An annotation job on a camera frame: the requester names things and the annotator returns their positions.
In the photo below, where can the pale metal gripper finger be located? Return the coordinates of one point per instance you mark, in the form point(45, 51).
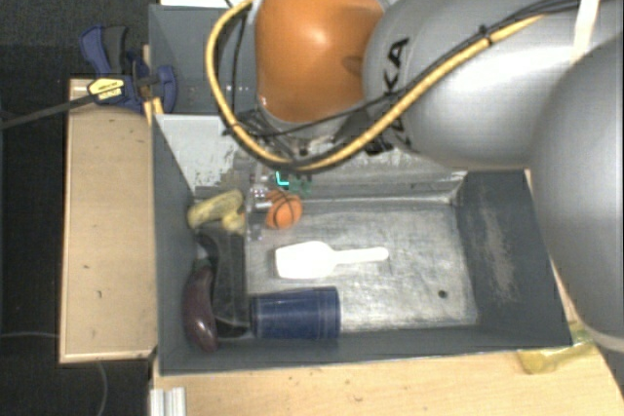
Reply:
point(254, 229)
point(257, 199)

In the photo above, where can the orange toy basketball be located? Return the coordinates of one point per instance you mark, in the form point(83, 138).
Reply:
point(284, 210)

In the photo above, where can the white plastic scoop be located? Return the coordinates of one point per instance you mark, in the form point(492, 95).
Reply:
point(307, 260)

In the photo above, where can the dark blue cup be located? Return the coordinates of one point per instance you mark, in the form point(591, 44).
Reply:
point(297, 313)

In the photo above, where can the dark purple toy eggplant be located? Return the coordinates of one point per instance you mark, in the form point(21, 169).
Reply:
point(199, 307)

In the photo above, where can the grey metal bin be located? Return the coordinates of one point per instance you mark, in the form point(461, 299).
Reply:
point(390, 268)

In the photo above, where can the pale wood board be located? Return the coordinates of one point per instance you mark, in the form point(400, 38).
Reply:
point(109, 229)

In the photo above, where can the black cylinder on white bracket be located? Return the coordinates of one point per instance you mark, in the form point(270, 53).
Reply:
point(376, 147)

